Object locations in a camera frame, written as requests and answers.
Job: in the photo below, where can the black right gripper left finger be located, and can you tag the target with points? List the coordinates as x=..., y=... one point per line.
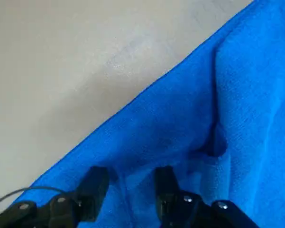
x=61, y=211

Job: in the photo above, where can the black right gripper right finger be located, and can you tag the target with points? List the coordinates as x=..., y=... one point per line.
x=180, y=211

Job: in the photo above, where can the blue towel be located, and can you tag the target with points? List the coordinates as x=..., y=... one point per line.
x=251, y=95

